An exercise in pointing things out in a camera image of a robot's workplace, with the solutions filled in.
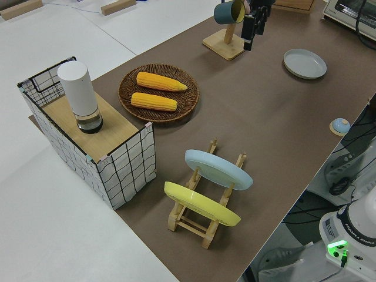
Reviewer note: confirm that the gray round plate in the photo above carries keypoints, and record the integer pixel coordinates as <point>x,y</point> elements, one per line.
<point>305,63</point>

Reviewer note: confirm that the yellow corn cob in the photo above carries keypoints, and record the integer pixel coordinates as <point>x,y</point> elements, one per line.
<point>154,101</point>
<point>160,81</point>

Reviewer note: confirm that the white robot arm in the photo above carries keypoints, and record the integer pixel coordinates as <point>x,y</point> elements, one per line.
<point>352,223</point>

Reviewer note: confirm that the white cylinder dark glass base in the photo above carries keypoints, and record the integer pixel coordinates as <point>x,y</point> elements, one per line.
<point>77,91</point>

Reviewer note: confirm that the brown table mat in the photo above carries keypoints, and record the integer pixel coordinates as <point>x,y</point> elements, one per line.
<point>264,117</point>

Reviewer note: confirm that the white toaster oven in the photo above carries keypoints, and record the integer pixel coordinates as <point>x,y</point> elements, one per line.
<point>343,14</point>

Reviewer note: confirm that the yellow plate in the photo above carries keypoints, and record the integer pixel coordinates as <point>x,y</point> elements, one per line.
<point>202,204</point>

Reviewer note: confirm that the wooden mug tree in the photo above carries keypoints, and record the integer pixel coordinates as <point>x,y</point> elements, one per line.
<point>224,45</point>

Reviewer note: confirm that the light blue plate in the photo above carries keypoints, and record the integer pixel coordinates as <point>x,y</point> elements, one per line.
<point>218,170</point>

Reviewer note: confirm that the round wicker basket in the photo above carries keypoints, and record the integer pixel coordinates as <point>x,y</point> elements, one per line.
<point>188,101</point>

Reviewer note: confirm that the pale blue dome wooden base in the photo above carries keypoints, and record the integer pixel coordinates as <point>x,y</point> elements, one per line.
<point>339,126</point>

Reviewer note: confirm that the teal mug yellow inside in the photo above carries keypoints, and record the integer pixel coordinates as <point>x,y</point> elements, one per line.
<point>224,13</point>

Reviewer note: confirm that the wooden shelf board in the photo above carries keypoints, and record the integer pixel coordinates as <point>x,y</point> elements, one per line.
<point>117,129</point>

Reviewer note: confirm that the wooden block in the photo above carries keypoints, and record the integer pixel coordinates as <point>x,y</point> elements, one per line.
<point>117,7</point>
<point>20,8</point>

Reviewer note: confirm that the wooden dish rack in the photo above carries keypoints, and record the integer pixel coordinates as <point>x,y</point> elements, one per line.
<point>191,227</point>

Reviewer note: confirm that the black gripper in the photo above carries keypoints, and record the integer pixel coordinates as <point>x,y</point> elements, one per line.
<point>263,4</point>

